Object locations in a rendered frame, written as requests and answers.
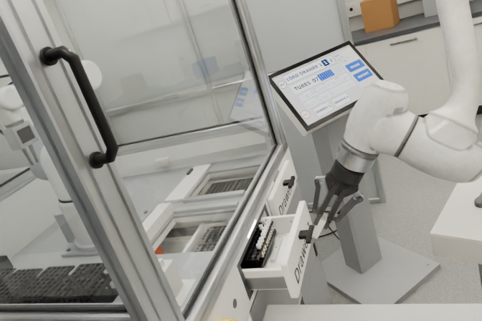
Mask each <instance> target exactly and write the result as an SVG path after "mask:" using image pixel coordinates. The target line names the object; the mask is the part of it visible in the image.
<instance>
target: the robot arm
mask: <svg viewBox="0 0 482 321"><path fill-rule="evenodd" d="M435 3H436V7H437V11H438V17H439V20H440V26H441V29H442V33H443V39H444V42H445V47H446V50H447V53H448V59H449V63H450V68H451V72H452V76H453V89H452V92H451V94H450V97H449V99H448V101H447V102H446V103H445V104H444V105H443V106H442V107H440V108H438V109H437V110H432V111H430V112H429V113H428V114H427V115H426V116H425V117H424V118H422V117H420V116H417V115H415V114H414V113H412V112H410V111H409V110H407V107H408V105H409V97H408V93H407V90H406V89H405V88H404V87H403V86H401V85H398V84H396V83H393V82H390V81H387V80H377V81H375V82H373V83H372V84H371V85H370V86H368V88H367V89H366V90H365V91H364V92H363V94H362V95H361V97H360V98H359V99H358V101H357V102H356V104H355V106H354V107H353V109H352V111H351V113H350V115H349V118H348V120H347V123H346V129H345V133H344V136H343V137H342V139H341V142H340V144H339V148H338V150H337V152H336V156H335V157H336V160H335V161H334V164H333V165H332V167H331V170H330V171H329V172H328V173H327V174H326V175H325V176H320V175H316V177H315V180H314V183H315V186H316V190H315V195H314V200H313V208H312V212H314V213H316V217H315V219H314V222H313V224H314V225H316V226H315V228H314V230H313V234H312V238H314V239H317V238H318V236H319V234H320V233H321V230H322V229H327V228H328V226H329V224H330V223H331V222H332V221H335V222H340V220H342V219H343V218H344V217H345V215H347V214H348V213H349V212H350V210H352V209H353V207H354V206H355V205H356V204H358V203H361V202H362V201H363V200H364V194H363V193H360V192H359V183H360V181H361V179H362V178H363V176H364V174H365V173H366V172H368V171H370V169H371V168H372V166H373V164H374V162H375V160H376V159H377V157H378V155H379V153H386V154H388V155H392V156H394V157H397V158H399V159H400V160H401V161H404V162H405V163H406V164H407V165H409V166H412V167H413V168H415V169H417V170H419V171H422V172H423V173H426V174H428V175H431V176H434V177H436V178H440V179H443V180H446V181H451V182H455V183H470V182H474V181H476V180H478V179H479V178H480V177H481V176H482V122H481V129H480V141H478V140H477V134H478V129H477V127H476V124H475V117H476V113H477V110H478V106H479V103H480V100H481V93H482V70H481V62H480V57H479V53H478V46H477V42H476V35H475V31H474V27H473V20H472V16H471V8H470V4H469V0H435ZM324 181H325V182H326V185H327V188H328V192H327V194H326V196H325V198H324V200H323V203H322V204H321V207H320V208H319V207H318V201H319V196H320V192H321V185H323V182H324ZM353 193H354V195H353V197H352V198H351V199H350V200H349V201H348V202H347V203H346V204H345V205H344V206H343V207H342V208H341V209H340V210H339V211H338V212H337V214H335V213H336V211H337V209H338V208H339V206H340V204H341V202H342V201H343V199H344V197H347V196H350V195H352V194H353ZM333 195H337V197H336V200H335V201H334V204H333V206H332V207H331V209H330V211H329V214H325V213H324V211H325V210H326V208H327V206H328V204H329V202H330V200H331V198H332V197H333Z"/></svg>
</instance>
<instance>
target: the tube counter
mask: <svg viewBox="0 0 482 321"><path fill-rule="evenodd" d="M344 71H345V70H344V69H343V68H342V67H341V65H340V64H338V65H336V66H334V67H332V68H330V69H327V70H325V71H323V72H320V73H318V74H317V75H314V76H312V77H309V78H310V79H311V80H312V81H313V83H314V84H315V85H317V84H318V83H320V82H323V81H324V80H327V79H329V78H331V77H333V76H335V75H337V74H339V73H342V72H344Z"/></svg>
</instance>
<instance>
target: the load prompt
mask: <svg viewBox="0 0 482 321"><path fill-rule="evenodd" d="M336 63H337V61H336V60H335V59H334V58H333V57H332V55H329V56H327V57H324V58H322V59H320V60H318V61H315V62H313V63H311V64H308V65H306V66H304V67H302V68H300V69H297V70H295V71H293V72H290V73H288V74H286V75H283V76H282V78H283V79H284V80H285V81H286V83H287V84H288V85H290V84H292V83H294V82H296V81H299V80H301V79H303V78H304V77H307V76H309V75H312V74H313V73H316V72H318V71H320V70H323V69H325V68H327V67H329V66H331V65H333V64H336Z"/></svg>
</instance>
